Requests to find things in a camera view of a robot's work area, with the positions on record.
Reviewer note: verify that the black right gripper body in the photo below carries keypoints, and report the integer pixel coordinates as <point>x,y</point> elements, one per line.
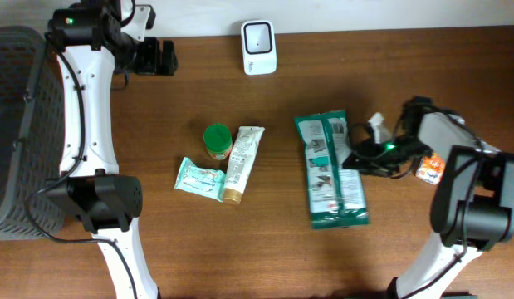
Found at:
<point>407,146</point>

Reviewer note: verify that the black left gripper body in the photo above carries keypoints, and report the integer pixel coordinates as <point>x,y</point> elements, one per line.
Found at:
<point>144,58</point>

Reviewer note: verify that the orange tissue pack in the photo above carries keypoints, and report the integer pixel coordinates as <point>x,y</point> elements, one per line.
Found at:
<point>430,169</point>

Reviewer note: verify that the green 3M gloves package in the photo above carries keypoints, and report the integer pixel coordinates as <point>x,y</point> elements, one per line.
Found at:
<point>335,194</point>

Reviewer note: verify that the green lid jar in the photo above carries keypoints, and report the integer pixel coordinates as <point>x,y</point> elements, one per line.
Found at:
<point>218,141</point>

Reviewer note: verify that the cream lotion tube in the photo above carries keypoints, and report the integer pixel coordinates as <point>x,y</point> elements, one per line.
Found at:
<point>240,163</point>

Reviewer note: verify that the light blue wipes pack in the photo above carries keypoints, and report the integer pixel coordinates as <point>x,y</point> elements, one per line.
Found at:
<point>208,183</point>

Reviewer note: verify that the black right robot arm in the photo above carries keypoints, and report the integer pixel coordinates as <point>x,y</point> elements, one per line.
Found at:
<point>472,208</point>

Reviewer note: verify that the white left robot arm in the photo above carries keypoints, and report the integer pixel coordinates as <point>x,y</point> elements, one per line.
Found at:
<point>95,40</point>

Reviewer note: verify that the white barcode scanner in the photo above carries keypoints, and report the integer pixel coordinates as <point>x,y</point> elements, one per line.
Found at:
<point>259,49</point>

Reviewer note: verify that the dark grey plastic basket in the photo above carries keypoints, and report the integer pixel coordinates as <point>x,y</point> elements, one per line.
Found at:
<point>31,132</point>

